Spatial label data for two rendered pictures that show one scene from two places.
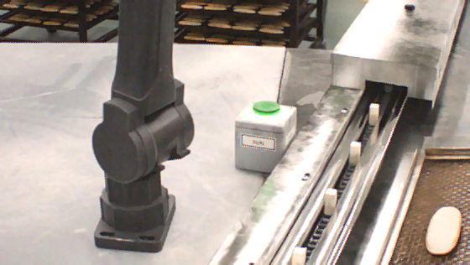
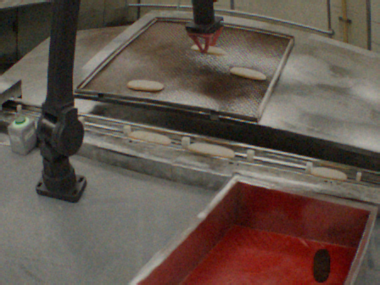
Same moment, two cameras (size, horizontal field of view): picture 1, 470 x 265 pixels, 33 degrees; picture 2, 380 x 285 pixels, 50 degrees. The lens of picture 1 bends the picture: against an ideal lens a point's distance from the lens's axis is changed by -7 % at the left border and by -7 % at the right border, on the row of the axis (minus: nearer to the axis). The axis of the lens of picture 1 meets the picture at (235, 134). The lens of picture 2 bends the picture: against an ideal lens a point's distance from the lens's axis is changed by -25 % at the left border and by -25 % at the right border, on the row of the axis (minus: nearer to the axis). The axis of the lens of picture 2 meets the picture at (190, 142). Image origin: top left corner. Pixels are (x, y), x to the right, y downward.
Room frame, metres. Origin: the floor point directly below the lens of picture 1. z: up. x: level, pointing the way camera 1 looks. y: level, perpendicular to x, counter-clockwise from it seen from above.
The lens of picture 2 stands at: (0.56, 0.95, 1.39)
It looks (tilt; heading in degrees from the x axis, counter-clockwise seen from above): 29 degrees down; 274
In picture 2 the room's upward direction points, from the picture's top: straight up
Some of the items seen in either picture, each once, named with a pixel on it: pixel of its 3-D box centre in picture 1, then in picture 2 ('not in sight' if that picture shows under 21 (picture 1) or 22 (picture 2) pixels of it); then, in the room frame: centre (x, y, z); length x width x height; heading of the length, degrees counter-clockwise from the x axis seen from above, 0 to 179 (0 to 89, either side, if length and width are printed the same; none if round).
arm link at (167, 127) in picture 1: (145, 144); (58, 136); (0.89, 0.10, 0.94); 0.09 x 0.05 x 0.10; 55
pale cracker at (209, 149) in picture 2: not in sight; (211, 149); (0.58, 0.00, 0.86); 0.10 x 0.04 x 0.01; 160
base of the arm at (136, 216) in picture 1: (133, 198); (58, 172); (0.90, 0.13, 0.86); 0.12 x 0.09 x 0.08; 174
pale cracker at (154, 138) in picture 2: not in sight; (148, 136); (0.71, -0.05, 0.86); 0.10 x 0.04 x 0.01; 160
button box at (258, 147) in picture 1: (267, 148); (23, 140); (1.07, -0.05, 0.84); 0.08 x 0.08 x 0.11; 70
